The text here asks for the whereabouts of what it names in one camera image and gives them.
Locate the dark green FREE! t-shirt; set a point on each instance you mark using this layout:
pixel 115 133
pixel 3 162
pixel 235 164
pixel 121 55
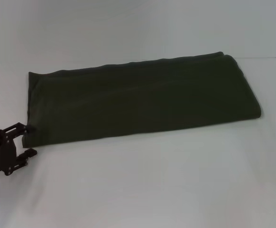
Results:
pixel 140 99

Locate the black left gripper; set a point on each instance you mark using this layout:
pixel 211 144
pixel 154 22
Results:
pixel 1 152

